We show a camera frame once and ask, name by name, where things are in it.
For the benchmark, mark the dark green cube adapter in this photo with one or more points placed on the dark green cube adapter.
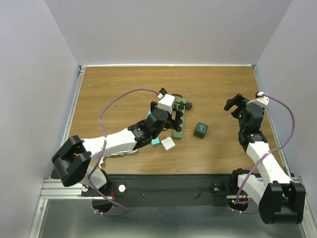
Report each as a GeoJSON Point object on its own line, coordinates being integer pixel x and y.
{"type": "Point", "coordinates": [200, 130]}

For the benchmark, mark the white charger plug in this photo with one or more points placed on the white charger plug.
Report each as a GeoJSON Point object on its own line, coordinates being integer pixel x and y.
{"type": "Point", "coordinates": [168, 143]}

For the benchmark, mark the green power strip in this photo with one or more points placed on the green power strip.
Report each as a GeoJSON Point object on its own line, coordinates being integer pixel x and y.
{"type": "Point", "coordinates": [179, 134]}

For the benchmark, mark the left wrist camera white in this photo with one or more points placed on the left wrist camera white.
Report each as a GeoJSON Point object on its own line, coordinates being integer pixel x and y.
{"type": "Point", "coordinates": [166, 102]}

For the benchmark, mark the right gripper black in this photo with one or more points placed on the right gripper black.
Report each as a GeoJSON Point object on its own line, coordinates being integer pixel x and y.
{"type": "Point", "coordinates": [239, 100]}

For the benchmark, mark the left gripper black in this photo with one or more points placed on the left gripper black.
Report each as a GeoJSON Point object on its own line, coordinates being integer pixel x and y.
{"type": "Point", "coordinates": [169, 125]}

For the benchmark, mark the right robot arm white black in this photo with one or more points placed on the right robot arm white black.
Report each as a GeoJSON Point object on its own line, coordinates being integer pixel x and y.
{"type": "Point", "coordinates": [280, 200]}

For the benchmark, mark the small teal cube adapter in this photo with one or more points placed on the small teal cube adapter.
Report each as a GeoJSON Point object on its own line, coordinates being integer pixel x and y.
{"type": "Point", "coordinates": [155, 142]}

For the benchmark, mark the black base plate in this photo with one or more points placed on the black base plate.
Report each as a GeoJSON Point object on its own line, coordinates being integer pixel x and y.
{"type": "Point", "coordinates": [172, 190]}

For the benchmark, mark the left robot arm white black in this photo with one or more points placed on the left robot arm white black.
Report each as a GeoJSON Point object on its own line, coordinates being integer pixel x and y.
{"type": "Point", "coordinates": [72, 160]}

